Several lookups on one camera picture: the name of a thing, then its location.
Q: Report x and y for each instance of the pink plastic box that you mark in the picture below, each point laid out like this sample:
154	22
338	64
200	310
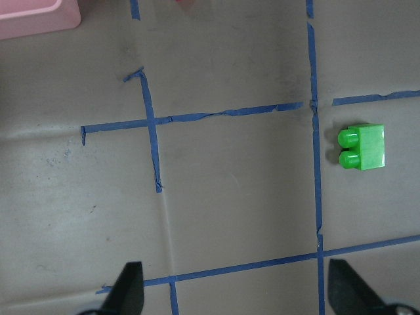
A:
22	18

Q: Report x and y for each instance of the green toy block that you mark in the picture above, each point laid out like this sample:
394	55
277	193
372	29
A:
363	147

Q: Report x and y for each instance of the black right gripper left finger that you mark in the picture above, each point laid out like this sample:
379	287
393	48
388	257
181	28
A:
127	294

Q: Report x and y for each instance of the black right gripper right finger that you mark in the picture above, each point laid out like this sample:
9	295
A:
349	294

